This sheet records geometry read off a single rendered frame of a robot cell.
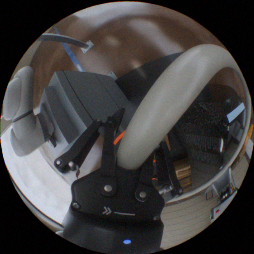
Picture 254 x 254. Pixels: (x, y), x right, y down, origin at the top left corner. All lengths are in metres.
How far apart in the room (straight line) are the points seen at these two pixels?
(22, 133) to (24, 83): 0.18
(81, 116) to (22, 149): 0.33
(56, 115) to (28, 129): 0.16
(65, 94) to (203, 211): 5.90
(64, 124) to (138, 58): 1.01
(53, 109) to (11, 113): 0.24
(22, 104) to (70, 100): 0.24
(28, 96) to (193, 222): 5.94
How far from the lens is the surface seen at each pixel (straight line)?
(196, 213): 5.61
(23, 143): 0.41
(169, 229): 5.72
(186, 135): 0.57
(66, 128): 0.40
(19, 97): 0.39
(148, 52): 1.16
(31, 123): 0.41
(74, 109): 0.38
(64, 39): 1.23
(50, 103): 0.44
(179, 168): 1.53
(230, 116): 0.51
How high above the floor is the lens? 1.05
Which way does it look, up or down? 61 degrees down
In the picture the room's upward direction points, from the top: 155 degrees counter-clockwise
